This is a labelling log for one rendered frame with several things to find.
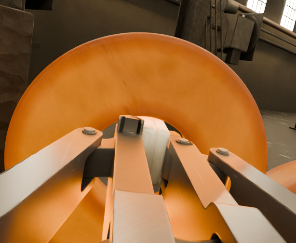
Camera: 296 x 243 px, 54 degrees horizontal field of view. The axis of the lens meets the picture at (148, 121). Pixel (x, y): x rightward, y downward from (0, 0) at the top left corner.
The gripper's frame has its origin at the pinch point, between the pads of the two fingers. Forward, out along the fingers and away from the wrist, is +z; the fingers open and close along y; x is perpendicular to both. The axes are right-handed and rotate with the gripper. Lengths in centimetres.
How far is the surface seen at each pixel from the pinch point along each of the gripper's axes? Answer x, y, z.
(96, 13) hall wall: 66, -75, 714
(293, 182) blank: -1.1, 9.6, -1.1
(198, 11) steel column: 69, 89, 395
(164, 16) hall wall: 107, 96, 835
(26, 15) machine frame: 6.4, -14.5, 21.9
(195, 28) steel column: 47, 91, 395
